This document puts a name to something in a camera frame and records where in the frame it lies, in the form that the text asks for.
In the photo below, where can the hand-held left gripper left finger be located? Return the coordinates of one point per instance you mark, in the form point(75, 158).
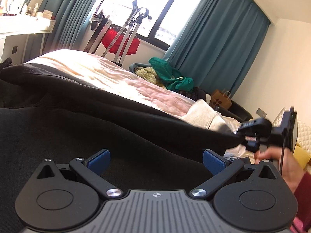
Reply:
point(100, 159)

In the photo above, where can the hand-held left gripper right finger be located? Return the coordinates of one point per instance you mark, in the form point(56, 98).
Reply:
point(215, 162)

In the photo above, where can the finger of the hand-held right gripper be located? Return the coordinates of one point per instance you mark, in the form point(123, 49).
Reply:
point(237, 133)

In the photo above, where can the black garment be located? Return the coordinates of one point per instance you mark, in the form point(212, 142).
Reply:
point(97, 126)

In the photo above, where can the person's right forearm red sleeve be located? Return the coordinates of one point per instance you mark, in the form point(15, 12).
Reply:
point(302, 199)

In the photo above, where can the white clothes rack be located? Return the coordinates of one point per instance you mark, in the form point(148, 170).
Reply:
point(130, 26)

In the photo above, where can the person's right hand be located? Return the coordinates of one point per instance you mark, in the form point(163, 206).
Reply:
point(284, 165)

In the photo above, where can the black chair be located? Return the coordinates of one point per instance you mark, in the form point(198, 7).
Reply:
point(240, 111)

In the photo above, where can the cream quilted pillow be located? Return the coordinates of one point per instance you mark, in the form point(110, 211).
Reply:
point(303, 131)

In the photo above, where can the white garment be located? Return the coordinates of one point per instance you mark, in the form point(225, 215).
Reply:
point(206, 116)

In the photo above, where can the brown paper bag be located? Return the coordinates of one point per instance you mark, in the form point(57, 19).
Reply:
point(221, 100)

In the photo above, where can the yellow pillow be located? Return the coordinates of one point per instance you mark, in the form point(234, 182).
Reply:
point(302, 156)

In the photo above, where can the dark garment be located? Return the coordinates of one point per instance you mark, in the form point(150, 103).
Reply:
point(200, 93)

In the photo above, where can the bed with pink quilt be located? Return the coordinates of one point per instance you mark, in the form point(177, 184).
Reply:
point(116, 77)

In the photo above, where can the green garment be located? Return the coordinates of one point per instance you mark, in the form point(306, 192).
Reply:
point(170, 74)

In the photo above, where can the teal curtain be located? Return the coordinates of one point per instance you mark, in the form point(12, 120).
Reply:
point(218, 41)
point(65, 14)

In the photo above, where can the pale yellow garment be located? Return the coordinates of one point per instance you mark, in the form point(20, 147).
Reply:
point(148, 75)

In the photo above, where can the red cloth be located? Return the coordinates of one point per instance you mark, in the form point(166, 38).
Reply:
point(115, 41)

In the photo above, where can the white desk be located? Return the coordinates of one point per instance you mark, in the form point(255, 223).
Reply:
point(21, 29)

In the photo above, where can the window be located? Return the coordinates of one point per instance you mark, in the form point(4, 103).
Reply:
point(150, 7)

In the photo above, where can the small cardboard box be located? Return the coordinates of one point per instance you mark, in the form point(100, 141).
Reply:
point(48, 14)

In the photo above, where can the wall outlet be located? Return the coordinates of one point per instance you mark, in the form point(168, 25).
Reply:
point(262, 112)

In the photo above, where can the dark wall switch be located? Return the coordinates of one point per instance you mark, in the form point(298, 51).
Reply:
point(14, 50)

